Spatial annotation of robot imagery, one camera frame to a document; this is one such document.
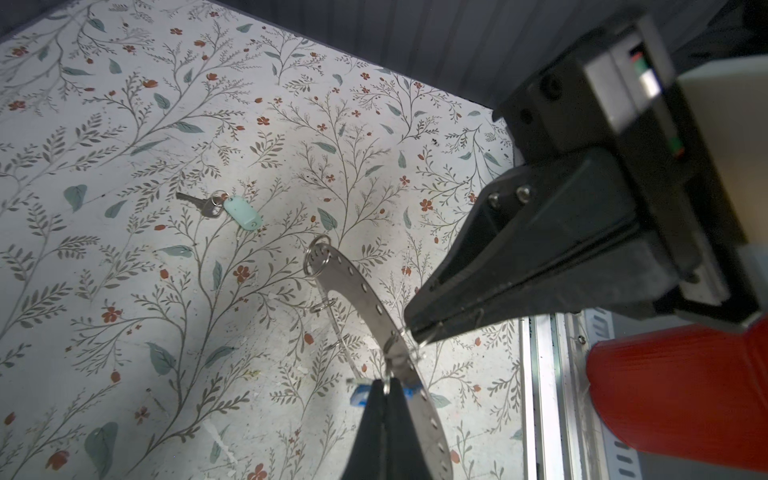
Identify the red pencil cup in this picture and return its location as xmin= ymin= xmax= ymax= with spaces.
xmin=586 ymin=319 xmax=767 ymax=472

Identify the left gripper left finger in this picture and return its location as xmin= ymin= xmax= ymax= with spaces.
xmin=341 ymin=380 xmax=386 ymax=480

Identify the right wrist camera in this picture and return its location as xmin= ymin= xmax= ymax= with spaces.
xmin=678 ymin=55 xmax=767 ymax=245

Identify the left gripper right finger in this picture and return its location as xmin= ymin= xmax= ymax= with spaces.
xmin=383 ymin=378 xmax=432 ymax=480

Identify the blue key fob with keyring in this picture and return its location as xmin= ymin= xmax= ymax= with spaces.
xmin=347 ymin=377 xmax=421 ymax=408

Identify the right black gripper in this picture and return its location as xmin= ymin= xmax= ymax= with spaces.
xmin=404 ymin=11 xmax=762 ymax=343

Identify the green-capped key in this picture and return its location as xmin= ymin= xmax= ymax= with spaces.
xmin=175 ymin=190 xmax=263 ymax=231

